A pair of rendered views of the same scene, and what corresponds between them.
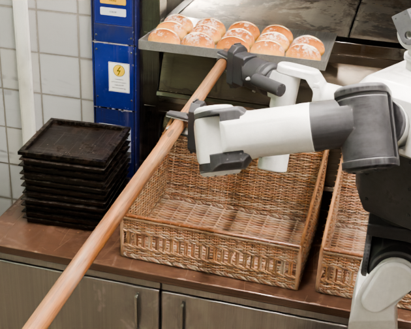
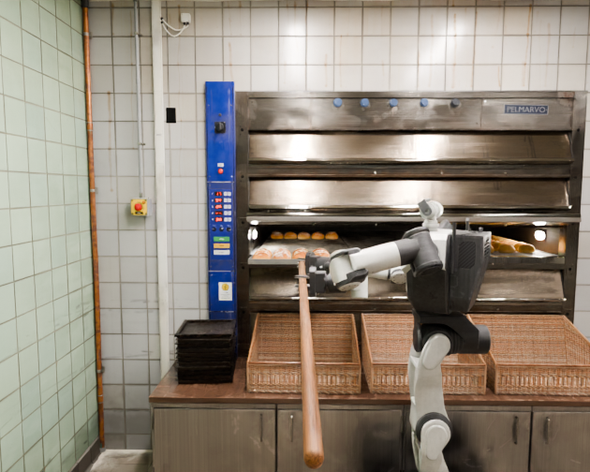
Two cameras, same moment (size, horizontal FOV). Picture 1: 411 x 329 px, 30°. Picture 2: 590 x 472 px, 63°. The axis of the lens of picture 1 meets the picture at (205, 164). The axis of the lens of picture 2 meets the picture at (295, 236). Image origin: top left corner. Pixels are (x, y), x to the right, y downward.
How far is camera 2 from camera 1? 68 cm
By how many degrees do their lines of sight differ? 24
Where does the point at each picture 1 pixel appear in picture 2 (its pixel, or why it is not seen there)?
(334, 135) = (411, 253)
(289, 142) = (389, 260)
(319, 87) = not seen: hidden behind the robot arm
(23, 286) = (181, 425)
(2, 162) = (143, 359)
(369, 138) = (429, 252)
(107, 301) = (240, 425)
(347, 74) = not seen: hidden behind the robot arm
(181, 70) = (262, 283)
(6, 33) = (152, 273)
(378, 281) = (430, 348)
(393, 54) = not seen: hidden behind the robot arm
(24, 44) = (164, 278)
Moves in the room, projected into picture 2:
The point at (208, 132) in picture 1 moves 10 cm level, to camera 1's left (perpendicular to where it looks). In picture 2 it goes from (342, 263) to (314, 264)
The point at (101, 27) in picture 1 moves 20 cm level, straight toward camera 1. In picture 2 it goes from (214, 262) to (222, 268)
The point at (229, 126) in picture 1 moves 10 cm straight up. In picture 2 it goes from (356, 256) to (357, 227)
